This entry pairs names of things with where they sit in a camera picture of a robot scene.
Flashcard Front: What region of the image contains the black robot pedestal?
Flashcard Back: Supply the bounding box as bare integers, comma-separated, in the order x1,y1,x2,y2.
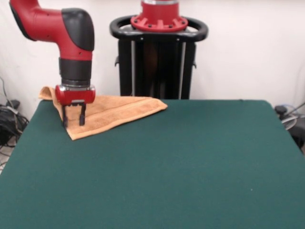
109,15,210,100

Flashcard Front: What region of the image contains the blue cable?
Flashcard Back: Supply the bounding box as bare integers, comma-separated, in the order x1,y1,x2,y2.
280,102,305,117

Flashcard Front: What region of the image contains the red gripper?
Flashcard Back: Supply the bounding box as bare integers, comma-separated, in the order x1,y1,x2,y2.
55,84,97,127

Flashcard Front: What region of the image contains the black bulky object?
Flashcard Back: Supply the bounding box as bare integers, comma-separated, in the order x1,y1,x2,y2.
289,125,305,153

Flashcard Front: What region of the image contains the dark green table cloth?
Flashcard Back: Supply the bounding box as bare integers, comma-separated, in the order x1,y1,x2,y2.
0,98,305,229

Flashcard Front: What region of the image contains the orange terry towel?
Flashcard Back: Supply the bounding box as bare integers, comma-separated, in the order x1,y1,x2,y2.
39,86,168,141

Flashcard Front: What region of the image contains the black cable bundle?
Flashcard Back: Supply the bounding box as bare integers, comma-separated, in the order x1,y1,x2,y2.
0,76,31,167

